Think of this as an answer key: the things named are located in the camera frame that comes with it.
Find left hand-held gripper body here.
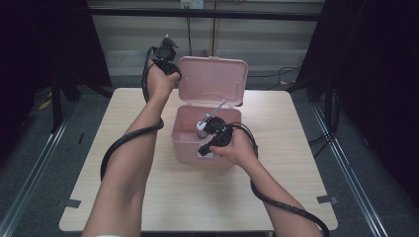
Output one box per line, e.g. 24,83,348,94
152,35,182,75

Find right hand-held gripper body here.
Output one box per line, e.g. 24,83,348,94
206,100,234,147

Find small white-capped bottle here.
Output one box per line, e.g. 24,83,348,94
196,119,210,139

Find pink storage box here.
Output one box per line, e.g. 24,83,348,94
171,55,250,166

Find person's left hand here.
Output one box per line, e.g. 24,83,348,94
146,59,181,105

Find person's right hand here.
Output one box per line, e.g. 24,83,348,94
209,129,260,169

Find black horizontal bar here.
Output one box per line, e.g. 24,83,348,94
88,8,325,23

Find black metal stand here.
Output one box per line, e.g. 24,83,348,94
50,75,64,134

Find grey tape strip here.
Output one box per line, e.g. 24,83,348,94
63,198,82,209
316,195,339,205

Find dark curtain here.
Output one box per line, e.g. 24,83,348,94
295,0,419,208
0,0,113,166

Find yellow floor tape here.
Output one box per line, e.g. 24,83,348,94
38,98,53,112

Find black floor cable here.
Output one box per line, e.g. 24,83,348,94
186,16,301,91

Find white wall socket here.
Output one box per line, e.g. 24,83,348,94
180,0,205,10

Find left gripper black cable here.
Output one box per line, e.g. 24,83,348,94
100,45,165,182

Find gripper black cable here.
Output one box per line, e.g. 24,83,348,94
100,45,165,182
226,121,331,237

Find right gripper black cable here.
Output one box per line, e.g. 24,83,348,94
226,121,331,237

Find black cables by rail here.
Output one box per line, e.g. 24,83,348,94
307,132,336,159

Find metal floor rail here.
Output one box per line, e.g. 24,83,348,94
0,108,72,237
310,103,389,237

